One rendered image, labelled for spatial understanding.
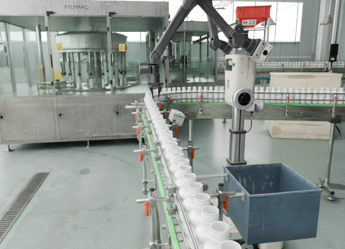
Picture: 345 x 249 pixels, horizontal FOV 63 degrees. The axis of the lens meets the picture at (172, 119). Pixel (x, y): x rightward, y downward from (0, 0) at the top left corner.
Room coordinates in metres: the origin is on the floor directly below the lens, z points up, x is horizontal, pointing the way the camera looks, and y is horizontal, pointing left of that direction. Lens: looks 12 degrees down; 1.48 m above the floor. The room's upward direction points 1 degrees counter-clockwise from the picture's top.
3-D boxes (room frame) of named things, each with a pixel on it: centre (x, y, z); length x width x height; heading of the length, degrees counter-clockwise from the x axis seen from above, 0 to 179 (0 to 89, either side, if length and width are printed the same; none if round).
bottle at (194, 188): (0.65, -0.06, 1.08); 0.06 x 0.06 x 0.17
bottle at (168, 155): (1.01, 0.00, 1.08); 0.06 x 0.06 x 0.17
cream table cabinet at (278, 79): (5.30, -2.44, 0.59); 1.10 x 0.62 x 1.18; 80
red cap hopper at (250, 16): (8.17, -2.22, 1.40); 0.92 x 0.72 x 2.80; 80
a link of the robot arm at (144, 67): (1.76, 0.14, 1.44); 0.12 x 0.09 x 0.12; 99
